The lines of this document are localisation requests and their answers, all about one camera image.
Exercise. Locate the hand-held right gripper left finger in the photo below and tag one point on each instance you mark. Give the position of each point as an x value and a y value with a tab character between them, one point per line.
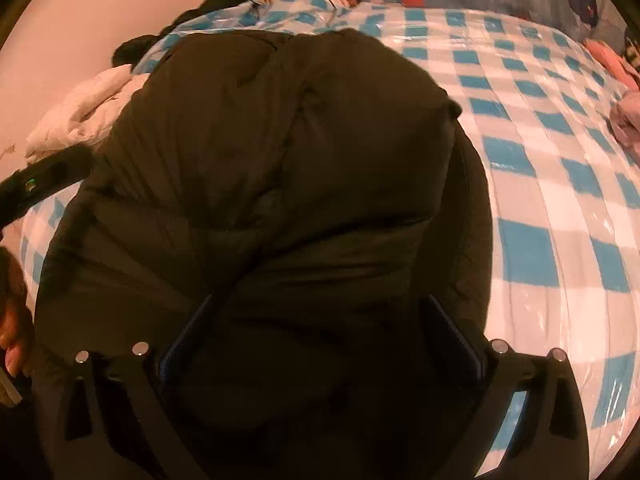
185	335

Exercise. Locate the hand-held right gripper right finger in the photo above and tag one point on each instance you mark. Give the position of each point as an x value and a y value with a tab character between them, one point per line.
460	345

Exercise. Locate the dark puffer jacket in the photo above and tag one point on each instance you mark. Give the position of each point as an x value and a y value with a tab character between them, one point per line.
275	160

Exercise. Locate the person's left hand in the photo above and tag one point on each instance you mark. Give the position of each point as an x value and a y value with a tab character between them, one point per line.
12	310

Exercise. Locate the white crumpled cloth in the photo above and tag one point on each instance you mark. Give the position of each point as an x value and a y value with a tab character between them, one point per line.
85	115

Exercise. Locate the blue white checkered bed cover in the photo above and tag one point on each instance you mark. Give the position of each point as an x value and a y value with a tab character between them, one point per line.
540	210

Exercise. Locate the pink and brown garment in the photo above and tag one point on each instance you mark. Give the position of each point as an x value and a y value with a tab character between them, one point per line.
627	120

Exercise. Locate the pink cloth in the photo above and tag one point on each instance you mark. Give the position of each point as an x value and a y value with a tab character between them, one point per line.
612	62

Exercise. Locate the black white patterned cloth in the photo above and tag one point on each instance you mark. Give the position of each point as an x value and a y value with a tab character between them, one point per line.
633	47

